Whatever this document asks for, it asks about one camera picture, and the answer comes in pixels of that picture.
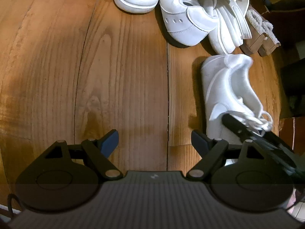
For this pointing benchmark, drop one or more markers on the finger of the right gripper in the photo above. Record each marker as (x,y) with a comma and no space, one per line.
(239,127)

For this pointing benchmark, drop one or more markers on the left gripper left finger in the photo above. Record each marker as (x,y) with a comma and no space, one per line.
(96,153)

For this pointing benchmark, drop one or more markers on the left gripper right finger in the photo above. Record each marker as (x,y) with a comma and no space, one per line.
(213,153)

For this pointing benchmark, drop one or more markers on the white lace sneaker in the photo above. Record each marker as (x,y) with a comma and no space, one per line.
(189,21)
(227,89)

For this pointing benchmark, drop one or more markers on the white clog with charms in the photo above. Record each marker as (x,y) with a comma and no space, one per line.
(232,28)

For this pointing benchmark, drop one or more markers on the tan fleece boot right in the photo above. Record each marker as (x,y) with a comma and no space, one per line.
(270,43)

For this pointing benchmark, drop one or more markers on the tan fleece boot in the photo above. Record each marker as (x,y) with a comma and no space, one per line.
(255,23)
(270,43)

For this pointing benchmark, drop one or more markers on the tan fleece boot left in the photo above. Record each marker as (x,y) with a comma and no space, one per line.
(255,23)

